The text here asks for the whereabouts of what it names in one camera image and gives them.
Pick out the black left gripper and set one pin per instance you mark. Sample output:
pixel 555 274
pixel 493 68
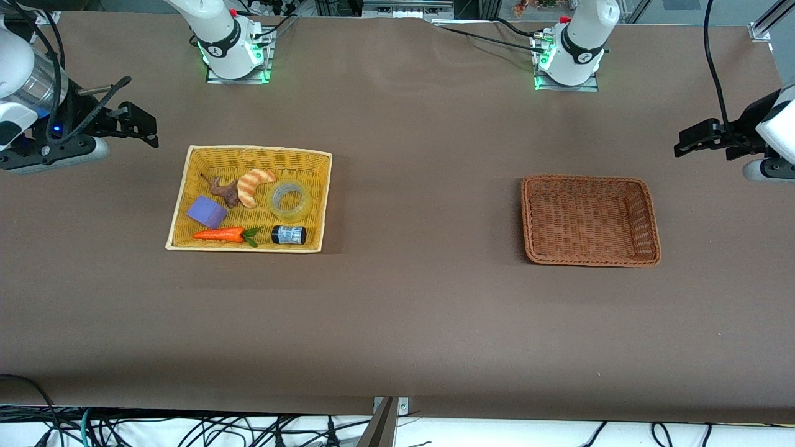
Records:
pixel 747 126

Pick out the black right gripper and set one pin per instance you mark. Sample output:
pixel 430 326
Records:
pixel 79 110

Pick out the clear tape roll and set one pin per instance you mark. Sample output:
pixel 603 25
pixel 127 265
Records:
pixel 305 208

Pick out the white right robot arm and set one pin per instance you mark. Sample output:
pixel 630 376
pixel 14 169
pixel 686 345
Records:
pixel 217 37

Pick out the purple foam block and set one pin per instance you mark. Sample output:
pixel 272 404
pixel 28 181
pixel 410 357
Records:
pixel 206 211

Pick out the brown toy lion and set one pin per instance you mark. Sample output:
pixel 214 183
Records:
pixel 230 195

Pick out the toy croissant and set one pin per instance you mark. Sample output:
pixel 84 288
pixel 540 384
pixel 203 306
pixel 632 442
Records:
pixel 248 186

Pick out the brown wicker basket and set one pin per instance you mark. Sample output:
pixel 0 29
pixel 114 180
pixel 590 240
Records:
pixel 590 217

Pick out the orange toy carrot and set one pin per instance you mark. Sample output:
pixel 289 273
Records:
pixel 217 234

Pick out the aluminium corner extrusion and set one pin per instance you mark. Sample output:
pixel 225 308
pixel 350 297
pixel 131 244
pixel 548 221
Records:
pixel 767 22

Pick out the yellow woven basket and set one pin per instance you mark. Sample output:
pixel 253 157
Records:
pixel 298 164

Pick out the small dark can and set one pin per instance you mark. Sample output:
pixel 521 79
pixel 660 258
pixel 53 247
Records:
pixel 289 235

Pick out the grey background device box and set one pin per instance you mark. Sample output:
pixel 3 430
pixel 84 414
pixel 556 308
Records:
pixel 407 7

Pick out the brown table cover sheet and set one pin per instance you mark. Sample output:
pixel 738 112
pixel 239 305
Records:
pixel 404 310

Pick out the aluminium profile bar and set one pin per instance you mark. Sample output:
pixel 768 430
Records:
pixel 380 428

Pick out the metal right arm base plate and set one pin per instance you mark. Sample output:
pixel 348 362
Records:
pixel 214 79

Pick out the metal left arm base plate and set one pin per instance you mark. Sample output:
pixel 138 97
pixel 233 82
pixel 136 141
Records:
pixel 590 87

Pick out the small metal bracket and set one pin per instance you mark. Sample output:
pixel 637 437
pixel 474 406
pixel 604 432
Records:
pixel 402 405

